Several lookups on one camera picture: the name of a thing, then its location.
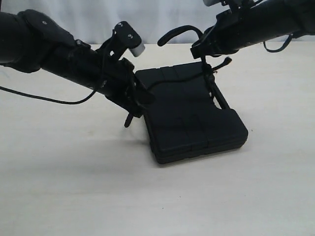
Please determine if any white backdrop curtain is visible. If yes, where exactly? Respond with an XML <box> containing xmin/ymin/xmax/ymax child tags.
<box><xmin>0</xmin><ymin>0</ymin><xmax>228</xmax><ymax>44</ymax></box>

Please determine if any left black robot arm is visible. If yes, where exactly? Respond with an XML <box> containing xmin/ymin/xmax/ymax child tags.
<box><xmin>0</xmin><ymin>9</ymin><xmax>155</xmax><ymax>118</ymax></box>

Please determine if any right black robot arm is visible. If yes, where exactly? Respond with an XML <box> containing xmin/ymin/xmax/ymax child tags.
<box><xmin>190</xmin><ymin>0</ymin><xmax>315</xmax><ymax>59</ymax></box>

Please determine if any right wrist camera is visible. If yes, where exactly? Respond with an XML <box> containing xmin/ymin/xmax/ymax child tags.
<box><xmin>203</xmin><ymin>0</ymin><xmax>243</xmax><ymax>10</ymax></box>

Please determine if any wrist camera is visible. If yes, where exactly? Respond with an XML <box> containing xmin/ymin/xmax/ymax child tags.
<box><xmin>109</xmin><ymin>21</ymin><xmax>145</xmax><ymax>58</ymax></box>
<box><xmin>203</xmin><ymin>0</ymin><xmax>243</xmax><ymax>10</ymax></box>

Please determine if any black braided rope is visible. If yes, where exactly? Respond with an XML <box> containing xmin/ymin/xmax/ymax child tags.
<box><xmin>124</xmin><ymin>24</ymin><xmax>233</xmax><ymax>128</ymax></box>

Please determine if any black plastic carrying case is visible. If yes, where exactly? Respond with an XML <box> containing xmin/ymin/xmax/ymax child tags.
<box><xmin>136</xmin><ymin>62</ymin><xmax>248</xmax><ymax>164</ymax></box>

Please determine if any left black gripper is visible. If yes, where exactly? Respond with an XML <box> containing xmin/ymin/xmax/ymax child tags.
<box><xmin>99</xmin><ymin>58</ymin><xmax>155</xmax><ymax>118</ymax></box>

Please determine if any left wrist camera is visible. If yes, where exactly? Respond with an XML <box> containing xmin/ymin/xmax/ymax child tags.
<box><xmin>109</xmin><ymin>21</ymin><xmax>145</xmax><ymax>58</ymax></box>

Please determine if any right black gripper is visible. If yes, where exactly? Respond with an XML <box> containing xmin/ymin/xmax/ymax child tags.
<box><xmin>190</xmin><ymin>9</ymin><xmax>244</xmax><ymax>59</ymax></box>

